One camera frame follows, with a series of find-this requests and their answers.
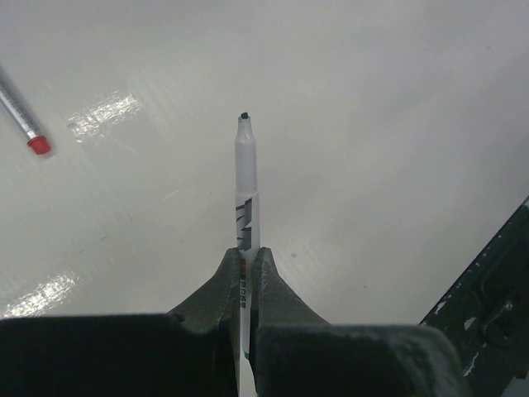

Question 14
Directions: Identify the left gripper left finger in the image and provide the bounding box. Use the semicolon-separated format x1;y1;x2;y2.
1;248;240;396

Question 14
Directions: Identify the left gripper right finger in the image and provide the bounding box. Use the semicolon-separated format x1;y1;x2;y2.
250;247;471;396

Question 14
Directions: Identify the green-end white marker pen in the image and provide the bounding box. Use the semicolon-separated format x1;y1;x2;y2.
233;110;262;397

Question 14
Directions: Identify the red-end marker pen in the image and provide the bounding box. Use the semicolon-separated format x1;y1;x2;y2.
1;68;52;155

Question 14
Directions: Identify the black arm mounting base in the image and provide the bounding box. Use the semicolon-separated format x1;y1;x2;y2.
421;203;528;396

